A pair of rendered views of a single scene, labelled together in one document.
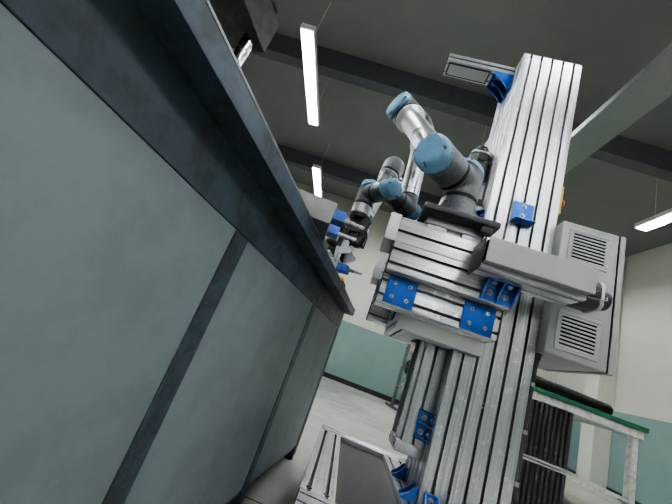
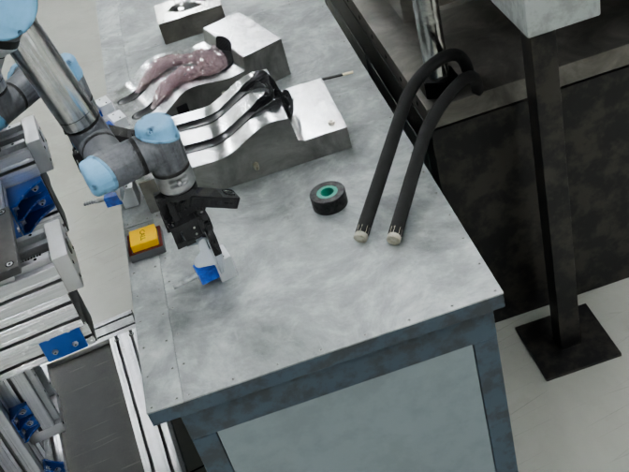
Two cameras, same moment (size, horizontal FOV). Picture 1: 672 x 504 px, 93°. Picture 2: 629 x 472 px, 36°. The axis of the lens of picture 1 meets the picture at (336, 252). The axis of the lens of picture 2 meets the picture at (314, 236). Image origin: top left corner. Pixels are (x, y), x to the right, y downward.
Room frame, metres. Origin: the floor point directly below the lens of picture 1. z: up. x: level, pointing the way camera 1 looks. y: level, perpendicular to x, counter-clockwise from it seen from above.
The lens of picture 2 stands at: (3.14, -0.24, 2.06)
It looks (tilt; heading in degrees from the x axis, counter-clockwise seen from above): 38 degrees down; 162
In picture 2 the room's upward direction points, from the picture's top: 17 degrees counter-clockwise
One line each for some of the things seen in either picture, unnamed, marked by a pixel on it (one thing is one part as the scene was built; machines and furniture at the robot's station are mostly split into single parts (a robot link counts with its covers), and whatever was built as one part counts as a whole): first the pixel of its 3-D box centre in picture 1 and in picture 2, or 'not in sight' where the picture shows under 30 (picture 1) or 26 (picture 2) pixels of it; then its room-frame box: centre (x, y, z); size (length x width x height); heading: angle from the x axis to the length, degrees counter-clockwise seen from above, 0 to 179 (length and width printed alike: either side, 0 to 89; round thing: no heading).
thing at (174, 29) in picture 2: not in sight; (190, 15); (0.39, 0.47, 0.84); 0.20 x 0.15 x 0.07; 75
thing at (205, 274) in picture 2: not in sight; (201, 272); (1.56, 0.01, 0.83); 0.13 x 0.05 x 0.05; 87
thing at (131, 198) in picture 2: (345, 269); (109, 197); (1.13, -0.06, 0.83); 0.13 x 0.05 x 0.05; 69
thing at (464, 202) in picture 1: (455, 213); not in sight; (0.93, -0.32, 1.09); 0.15 x 0.15 x 0.10
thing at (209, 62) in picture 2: not in sight; (181, 67); (0.81, 0.29, 0.90); 0.26 x 0.18 x 0.08; 92
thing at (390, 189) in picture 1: (388, 192); (30, 82); (1.06, -0.10, 1.14); 0.11 x 0.11 x 0.08; 32
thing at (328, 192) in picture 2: not in sight; (329, 198); (1.52, 0.34, 0.82); 0.08 x 0.08 x 0.04
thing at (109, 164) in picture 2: not in sight; (110, 164); (1.54, -0.07, 1.14); 0.11 x 0.11 x 0.08; 0
